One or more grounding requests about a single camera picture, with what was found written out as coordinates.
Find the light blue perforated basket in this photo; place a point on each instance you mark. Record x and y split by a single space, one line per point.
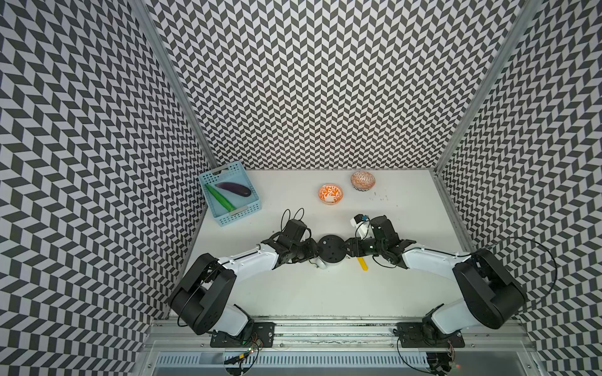
234 172

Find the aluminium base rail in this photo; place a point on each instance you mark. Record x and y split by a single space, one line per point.
341 346

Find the overturned orange patterned bowl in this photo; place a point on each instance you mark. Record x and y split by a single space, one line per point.
363 180

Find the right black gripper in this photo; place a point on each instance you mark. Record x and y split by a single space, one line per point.
353 244

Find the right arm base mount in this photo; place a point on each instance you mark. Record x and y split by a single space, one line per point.
420 335

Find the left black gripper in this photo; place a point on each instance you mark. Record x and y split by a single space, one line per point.
312 251

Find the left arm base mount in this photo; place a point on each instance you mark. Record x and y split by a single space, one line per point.
253 334

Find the orange white patterned bowl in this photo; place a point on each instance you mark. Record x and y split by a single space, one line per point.
330 194

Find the white twin-bell alarm clock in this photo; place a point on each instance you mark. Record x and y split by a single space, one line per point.
331 252

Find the green cucumber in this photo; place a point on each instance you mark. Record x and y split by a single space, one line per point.
221 199

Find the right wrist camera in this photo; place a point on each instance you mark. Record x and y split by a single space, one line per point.
360 222

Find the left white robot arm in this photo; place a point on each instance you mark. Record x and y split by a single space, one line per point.
200 300

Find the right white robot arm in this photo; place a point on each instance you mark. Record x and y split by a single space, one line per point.
490 295

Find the yellow handled screwdriver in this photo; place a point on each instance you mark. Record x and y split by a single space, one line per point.
362 263

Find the dark purple eggplant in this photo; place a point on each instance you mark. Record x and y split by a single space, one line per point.
235 188

